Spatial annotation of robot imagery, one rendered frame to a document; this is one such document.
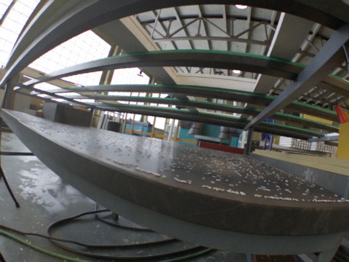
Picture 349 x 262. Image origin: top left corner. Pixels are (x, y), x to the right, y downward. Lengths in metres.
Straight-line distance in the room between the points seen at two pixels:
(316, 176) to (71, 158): 0.41
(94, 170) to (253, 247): 0.18
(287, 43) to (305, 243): 0.35
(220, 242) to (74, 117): 0.96
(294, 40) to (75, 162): 0.44
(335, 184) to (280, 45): 0.30
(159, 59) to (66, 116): 0.70
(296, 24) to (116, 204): 0.40
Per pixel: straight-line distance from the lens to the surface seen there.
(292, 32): 0.35
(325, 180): 0.32
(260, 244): 0.17
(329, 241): 0.22
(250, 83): 0.70
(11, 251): 0.90
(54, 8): 0.44
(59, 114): 0.94
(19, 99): 7.65
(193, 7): 10.20
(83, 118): 1.04
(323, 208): 0.16
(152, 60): 0.44
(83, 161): 0.19
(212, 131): 2.36
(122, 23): 0.39
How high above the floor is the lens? 0.63
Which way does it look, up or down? 2 degrees up
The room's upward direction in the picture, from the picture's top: 10 degrees clockwise
